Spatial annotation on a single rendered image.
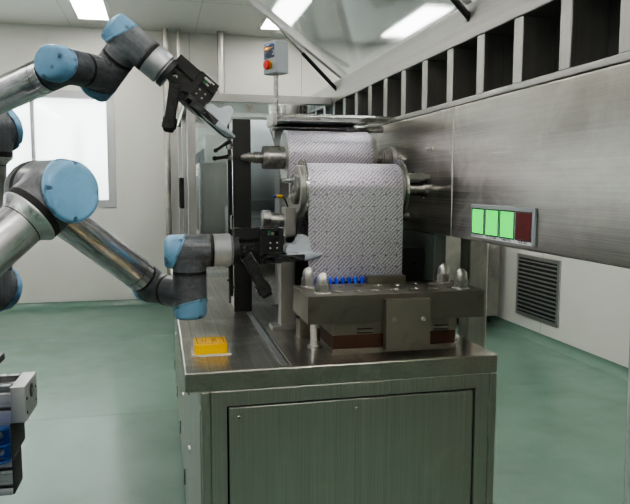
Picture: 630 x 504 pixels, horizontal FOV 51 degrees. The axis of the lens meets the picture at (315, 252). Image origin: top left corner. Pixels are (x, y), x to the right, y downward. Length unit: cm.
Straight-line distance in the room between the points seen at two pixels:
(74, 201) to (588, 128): 89
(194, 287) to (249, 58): 587
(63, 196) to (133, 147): 583
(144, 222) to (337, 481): 584
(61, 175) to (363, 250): 72
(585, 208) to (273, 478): 79
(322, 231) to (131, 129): 564
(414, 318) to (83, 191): 71
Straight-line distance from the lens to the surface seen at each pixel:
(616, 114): 109
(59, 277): 721
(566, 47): 123
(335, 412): 139
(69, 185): 128
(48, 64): 150
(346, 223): 158
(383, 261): 162
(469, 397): 149
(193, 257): 149
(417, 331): 144
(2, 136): 185
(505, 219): 134
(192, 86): 156
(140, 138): 710
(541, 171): 125
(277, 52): 216
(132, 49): 157
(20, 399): 179
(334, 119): 189
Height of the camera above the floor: 126
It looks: 6 degrees down
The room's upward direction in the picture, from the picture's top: straight up
